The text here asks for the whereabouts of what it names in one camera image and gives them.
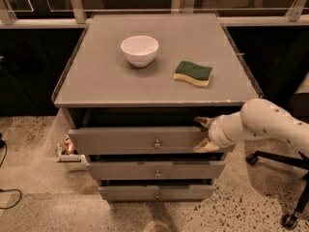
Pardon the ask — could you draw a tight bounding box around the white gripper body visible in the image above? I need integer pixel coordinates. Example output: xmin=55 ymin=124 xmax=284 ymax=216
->
xmin=208 ymin=115 xmax=236 ymax=148

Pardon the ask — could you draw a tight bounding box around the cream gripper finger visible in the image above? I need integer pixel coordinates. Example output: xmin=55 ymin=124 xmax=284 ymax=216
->
xmin=193 ymin=116 xmax=212 ymax=129
xmin=193 ymin=138 xmax=219 ymax=153

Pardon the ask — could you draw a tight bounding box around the grey top drawer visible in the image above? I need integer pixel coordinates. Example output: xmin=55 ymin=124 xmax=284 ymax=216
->
xmin=68 ymin=125 xmax=236 ymax=156

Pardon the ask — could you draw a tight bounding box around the grey drawer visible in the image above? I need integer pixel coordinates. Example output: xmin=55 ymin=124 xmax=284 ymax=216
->
xmin=68 ymin=125 xmax=236 ymax=156
xmin=98 ymin=185 xmax=214 ymax=201
xmin=87 ymin=160 xmax=225 ymax=180

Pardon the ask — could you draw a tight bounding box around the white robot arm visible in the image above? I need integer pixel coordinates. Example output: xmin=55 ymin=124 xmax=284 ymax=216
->
xmin=193 ymin=99 xmax=309 ymax=153

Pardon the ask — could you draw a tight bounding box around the grey drawer cabinet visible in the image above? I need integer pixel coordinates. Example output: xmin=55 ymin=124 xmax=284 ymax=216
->
xmin=52 ymin=14 xmax=263 ymax=187

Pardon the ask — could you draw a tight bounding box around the grey bottom drawer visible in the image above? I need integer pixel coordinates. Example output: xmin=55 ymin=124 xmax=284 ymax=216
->
xmin=98 ymin=185 xmax=214 ymax=201

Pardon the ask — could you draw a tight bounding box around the grey middle drawer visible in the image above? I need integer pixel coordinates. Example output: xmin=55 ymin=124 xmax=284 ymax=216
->
xmin=87 ymin=160 xmax=225 ymax=180

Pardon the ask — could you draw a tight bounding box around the green and yellow sponge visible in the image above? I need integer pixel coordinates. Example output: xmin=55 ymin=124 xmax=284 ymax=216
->
xmin=173 ymin=61 xmax=212 ymax=87

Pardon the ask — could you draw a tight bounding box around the white ceramic bowl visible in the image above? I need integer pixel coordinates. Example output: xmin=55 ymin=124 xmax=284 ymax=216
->
xmin=121 ymin=36 xmax=159 ymax=68

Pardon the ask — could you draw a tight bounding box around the black office chair base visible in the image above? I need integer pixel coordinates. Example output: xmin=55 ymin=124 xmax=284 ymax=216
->
xmin=244 ymin=138 xmax=309 ymax=230

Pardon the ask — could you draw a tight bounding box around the clear plastic storage bin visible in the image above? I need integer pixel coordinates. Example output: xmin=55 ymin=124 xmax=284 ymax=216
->
xmin=43 ymin=109 xmax=87 ymax=171

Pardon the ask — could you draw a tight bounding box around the metal window frame rail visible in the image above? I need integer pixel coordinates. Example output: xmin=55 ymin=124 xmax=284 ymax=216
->
xmin=0 ymin=0 xmax=309 ymax=28

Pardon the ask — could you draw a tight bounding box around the black floor cable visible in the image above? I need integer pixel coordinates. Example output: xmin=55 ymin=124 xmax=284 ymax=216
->
xmin=0 ymin=132 xmax=23 ymax=211

